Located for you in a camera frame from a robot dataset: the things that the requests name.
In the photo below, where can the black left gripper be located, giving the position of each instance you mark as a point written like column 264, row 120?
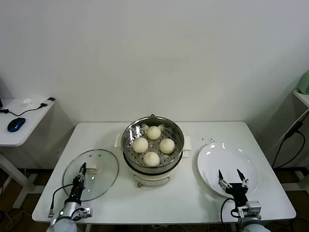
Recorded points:
column 77, row 192

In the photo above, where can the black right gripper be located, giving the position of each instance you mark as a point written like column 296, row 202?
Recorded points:
column 237, row 191

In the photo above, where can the round glass pot lid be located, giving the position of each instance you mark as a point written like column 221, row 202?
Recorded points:
column 103, row 174

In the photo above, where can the white steamed baozi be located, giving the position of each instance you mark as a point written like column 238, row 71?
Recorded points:
column 140, row 145
column 167, row 146
column 151, row 159
column 153, row 133

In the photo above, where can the light blue left robot arm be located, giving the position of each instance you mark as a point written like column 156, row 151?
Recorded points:
column 62, row 224

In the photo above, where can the white steamer pot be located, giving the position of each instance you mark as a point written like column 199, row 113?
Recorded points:
column 154, row 180

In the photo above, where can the stainless steel steamer basket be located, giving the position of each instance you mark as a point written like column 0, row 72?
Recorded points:
column 173, row 135

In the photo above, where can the large white plate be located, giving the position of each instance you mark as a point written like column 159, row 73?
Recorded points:
column 217, row 159

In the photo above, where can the white side desk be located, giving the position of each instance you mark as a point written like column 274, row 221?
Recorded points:
column 24, row 135

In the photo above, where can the blue computer mouse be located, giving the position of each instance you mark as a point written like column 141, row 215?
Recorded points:
column 15, row 125

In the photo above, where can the crumpled white tissue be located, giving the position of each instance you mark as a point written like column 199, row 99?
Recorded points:
column 27, row 102

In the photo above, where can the white shelf board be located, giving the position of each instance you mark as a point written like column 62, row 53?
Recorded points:
column 303, row 96

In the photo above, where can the pale green appliance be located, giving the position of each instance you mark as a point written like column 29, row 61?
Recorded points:
column 304, row 82

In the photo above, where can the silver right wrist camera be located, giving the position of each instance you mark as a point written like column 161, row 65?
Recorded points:
column 253, row 207

